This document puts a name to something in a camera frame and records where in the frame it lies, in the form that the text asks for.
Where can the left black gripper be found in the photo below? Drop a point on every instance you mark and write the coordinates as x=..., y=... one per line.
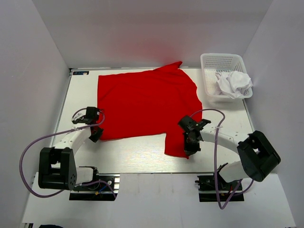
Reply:
x=95, y=138

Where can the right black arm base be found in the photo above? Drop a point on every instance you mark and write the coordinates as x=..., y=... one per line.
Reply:
x=207, y=192

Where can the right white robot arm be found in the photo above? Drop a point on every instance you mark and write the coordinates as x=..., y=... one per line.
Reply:
x=257, y=156

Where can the blue table label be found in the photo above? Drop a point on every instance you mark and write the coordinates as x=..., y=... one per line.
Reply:
x=80, y=73

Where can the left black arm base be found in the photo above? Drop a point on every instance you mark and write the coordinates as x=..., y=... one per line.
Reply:
x=102, y=187

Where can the dark blue object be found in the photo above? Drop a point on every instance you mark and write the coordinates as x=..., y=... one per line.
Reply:
x=49, y=226

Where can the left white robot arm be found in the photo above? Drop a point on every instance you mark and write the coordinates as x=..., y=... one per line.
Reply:
x=57, y=166

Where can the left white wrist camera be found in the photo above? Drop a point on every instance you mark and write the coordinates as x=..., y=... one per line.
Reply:
x=76, y=116

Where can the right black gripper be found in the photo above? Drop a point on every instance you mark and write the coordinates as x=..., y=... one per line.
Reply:
x=190, y=150

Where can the white plastic basket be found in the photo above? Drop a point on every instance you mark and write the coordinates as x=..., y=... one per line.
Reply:
x=212, y=63

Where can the white t shirt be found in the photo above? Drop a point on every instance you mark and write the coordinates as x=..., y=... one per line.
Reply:
x=233, y=84

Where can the red t shirt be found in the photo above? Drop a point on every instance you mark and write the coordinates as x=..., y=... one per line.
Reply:
x=148, y=103

